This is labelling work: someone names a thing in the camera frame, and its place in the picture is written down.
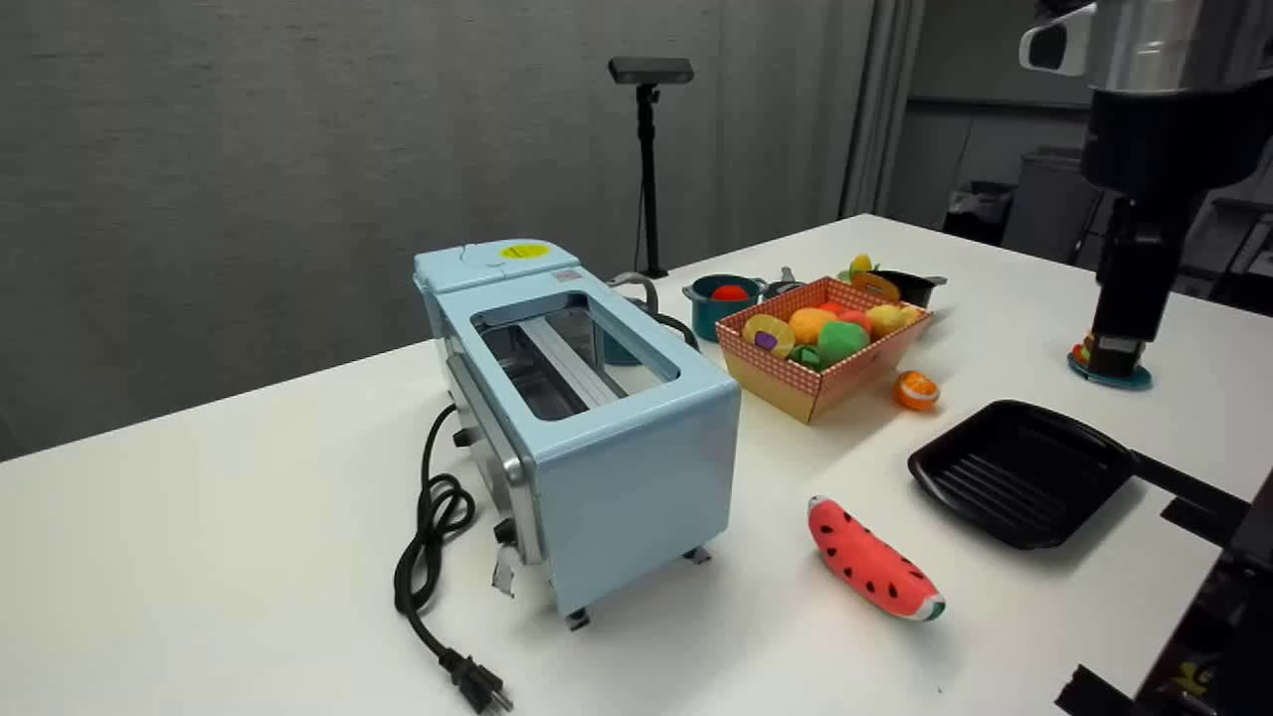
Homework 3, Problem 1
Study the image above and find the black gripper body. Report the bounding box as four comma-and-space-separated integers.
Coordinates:
1077, 73, 1273, 204

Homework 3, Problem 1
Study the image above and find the green plush toy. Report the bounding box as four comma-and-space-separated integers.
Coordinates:
809, 317, 876, 375

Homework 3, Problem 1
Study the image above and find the toy hamburger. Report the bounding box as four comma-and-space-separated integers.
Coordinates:
1065, 347, 1159, 392

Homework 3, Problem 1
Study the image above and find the small black toy pan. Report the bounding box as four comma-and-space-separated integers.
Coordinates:
870, 268, 955, 313

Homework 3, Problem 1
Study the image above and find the orange half fruit toy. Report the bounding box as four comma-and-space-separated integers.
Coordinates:
892, 369, 947, 416

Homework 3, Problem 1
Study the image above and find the yellow plush fruit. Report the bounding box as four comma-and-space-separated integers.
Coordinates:
864, 298, 922, 338

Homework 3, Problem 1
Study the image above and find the red plush fruit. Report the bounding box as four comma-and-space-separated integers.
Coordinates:
829, 298, 881, 335

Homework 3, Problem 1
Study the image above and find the orange plush fruit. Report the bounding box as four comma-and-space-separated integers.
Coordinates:
790, 306, 840, 349

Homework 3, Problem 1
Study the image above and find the orange cardboard box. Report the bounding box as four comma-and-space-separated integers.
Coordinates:
714, 276, 937, 428

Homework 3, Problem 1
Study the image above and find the yellow purple fruit slice toy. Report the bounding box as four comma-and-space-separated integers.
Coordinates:
742, 309, 800, 361

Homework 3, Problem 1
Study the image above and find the watermelon slice plush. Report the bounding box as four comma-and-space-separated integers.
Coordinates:
803, 492, 951, 627

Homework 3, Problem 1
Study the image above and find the teal toy pot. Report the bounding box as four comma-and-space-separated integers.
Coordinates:
679, 272, 774, 347

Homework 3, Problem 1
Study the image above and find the grey background chair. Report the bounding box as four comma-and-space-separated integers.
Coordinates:
1002, 143, 1108, 264

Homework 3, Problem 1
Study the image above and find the black grill pan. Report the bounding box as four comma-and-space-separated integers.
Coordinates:
908, 399, 1255, 553

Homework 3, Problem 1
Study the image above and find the light blue toaster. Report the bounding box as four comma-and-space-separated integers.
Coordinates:
410, 236, 746, 636

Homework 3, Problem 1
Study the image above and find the black robot mount frame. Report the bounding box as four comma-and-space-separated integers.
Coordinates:
1049, 455, 1273, 716

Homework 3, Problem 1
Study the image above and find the black camera on stand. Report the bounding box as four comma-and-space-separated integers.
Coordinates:
605, 50, 702, 282

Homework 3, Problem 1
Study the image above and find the black power cord with plug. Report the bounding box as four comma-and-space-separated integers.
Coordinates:
390, 403, 518, 716

